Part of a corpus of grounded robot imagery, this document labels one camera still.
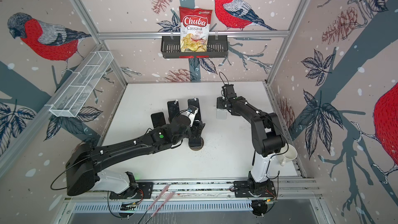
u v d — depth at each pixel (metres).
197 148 0.87
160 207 0.69
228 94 0.76
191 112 0.66
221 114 1.01
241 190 0.73
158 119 0.86
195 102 0.90
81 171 0.41
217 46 0.95
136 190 0.67
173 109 0.93
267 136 0.50
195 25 0.83
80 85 0.77
